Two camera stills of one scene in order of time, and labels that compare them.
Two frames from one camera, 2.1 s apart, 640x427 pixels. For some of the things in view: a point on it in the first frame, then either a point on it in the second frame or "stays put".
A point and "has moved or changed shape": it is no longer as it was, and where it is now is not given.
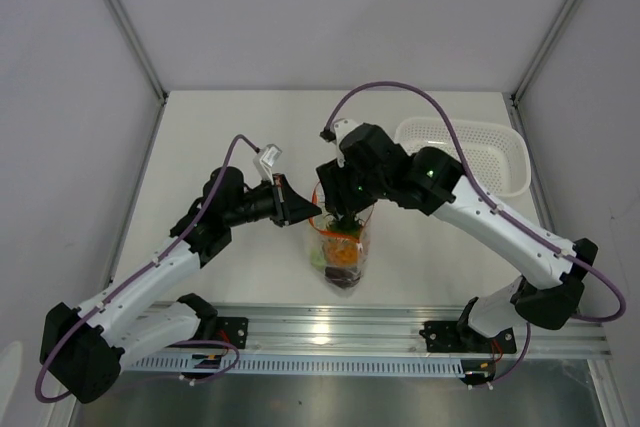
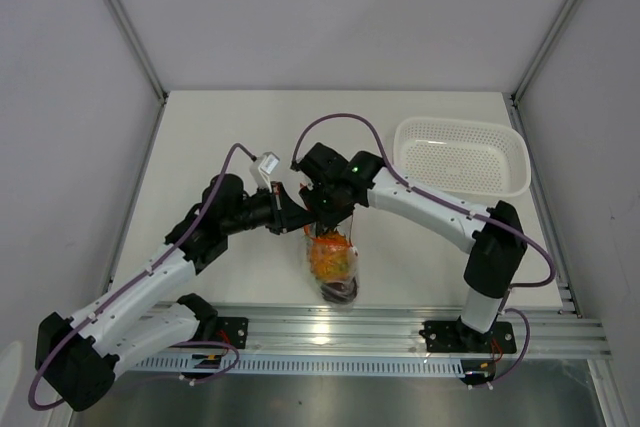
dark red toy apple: (342, 276) to (339, 292)
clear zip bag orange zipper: (338, 245) has moved or changed shape
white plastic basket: (495, 152) stays put
